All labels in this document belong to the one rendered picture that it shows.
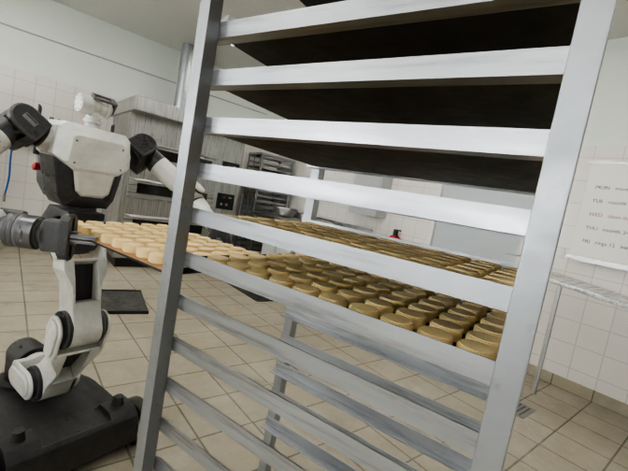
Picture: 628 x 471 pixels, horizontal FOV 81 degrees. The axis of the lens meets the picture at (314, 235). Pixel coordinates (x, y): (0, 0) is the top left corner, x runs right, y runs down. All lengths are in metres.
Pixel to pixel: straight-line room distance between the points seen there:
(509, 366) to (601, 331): 3.45
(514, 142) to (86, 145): 1.39
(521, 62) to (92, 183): 1.42
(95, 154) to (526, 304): 1.45
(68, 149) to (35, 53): 4.38
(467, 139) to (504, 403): 0.31
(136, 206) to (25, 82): 1.94
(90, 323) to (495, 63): 1.52
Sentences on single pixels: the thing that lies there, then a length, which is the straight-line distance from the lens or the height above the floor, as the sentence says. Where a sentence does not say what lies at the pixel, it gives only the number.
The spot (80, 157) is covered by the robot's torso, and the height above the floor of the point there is 1.22.
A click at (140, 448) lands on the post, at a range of 0.96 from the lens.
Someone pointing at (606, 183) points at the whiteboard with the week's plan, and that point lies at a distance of 3.93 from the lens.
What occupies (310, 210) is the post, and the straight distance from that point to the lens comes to 1.09.
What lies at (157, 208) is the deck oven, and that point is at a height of 0.76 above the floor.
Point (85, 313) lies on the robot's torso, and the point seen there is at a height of 0.65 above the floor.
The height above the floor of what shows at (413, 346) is 1.05.
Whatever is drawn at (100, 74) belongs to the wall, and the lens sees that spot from 5.97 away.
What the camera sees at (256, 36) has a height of 1.49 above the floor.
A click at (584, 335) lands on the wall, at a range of 3.94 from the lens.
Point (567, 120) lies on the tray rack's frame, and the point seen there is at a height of 1.34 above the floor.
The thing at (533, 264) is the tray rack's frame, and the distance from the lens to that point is 0.45.
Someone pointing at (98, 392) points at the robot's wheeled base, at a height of 0.17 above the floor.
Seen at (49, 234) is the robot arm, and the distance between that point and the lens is 1.17.
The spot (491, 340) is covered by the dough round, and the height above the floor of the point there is 1.06.
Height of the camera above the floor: 1.21
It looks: 5 degrees down
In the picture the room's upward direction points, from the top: 10 degrees clockwise
